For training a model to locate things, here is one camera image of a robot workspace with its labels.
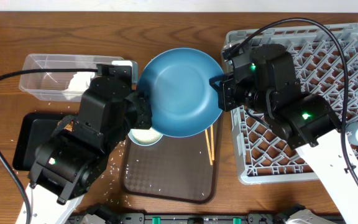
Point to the brown serving tray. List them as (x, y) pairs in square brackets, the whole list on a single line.
[(172, 168)]

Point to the blue plate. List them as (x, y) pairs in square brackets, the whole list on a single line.
[(177, 83)]

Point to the black plastic tray bin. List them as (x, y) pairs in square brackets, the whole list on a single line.
[(36, 130)]

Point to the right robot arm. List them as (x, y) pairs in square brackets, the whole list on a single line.
[(264, 80)]

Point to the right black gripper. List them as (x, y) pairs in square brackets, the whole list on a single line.
[(228, 89)]

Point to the white paper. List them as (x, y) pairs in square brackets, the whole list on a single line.
[(80, 81)]

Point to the left wooden chopstick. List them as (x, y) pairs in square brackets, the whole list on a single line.
[(210, 154)]

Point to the grey dishwasher rack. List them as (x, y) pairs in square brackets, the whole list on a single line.
[(260, 156)]

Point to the light blue rice bowl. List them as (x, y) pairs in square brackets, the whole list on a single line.
[(144, 137)]

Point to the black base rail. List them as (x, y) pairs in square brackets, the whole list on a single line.
[(140, 218)]

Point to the right wooden chopstick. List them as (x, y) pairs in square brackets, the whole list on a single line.
[(212, 143)]

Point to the wooden chopstick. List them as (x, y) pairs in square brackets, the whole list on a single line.
[(210, 154), (212, 143)]

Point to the clear plastic bin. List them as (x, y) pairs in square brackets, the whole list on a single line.
[(51, 86)]

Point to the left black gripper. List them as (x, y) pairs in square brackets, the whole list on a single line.
[(146, 110)]

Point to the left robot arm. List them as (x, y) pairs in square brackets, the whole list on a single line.
[(64, 161)]

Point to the brown food scrap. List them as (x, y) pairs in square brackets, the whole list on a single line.
[(69, 127)]

